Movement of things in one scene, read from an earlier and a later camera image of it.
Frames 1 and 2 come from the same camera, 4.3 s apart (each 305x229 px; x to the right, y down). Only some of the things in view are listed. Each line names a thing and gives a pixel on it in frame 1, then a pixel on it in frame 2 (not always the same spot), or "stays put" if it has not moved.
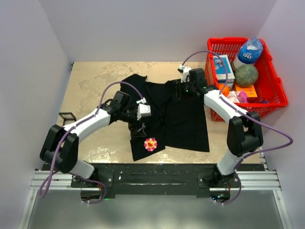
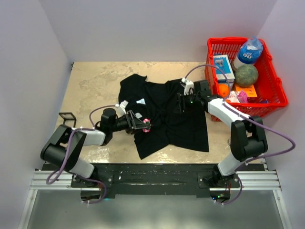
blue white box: x=225 y=73 stays put
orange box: x=250 y=90 stays put
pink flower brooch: x=150 y=144 to x=147 y=123
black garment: x=178 y=120 stays put
